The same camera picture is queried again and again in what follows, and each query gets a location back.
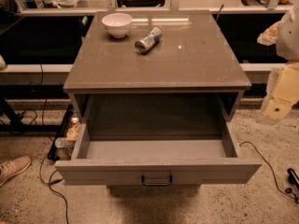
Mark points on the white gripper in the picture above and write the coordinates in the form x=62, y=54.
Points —
x=289, y=38

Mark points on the grey top drawer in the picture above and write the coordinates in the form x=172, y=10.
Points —
x=123, y=137

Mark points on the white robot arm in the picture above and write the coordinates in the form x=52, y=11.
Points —
x=285, y=35

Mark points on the grey cabinet with glossy top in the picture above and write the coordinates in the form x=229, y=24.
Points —
x=192, y=55

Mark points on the black device on floor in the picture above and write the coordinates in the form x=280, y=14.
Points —
x=293, y=178

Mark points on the crushed silver blue can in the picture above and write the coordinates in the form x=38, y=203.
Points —
x=143, y=45

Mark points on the white ceramic bowl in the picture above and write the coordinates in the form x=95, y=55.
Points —
x=117, y=24

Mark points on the black rack with snacks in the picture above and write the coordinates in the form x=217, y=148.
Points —
x=66, y=137

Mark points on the tan shoe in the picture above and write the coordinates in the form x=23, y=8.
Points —
x=9, y=169

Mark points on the black top drawer handle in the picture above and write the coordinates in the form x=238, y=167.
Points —
x=157, y=182

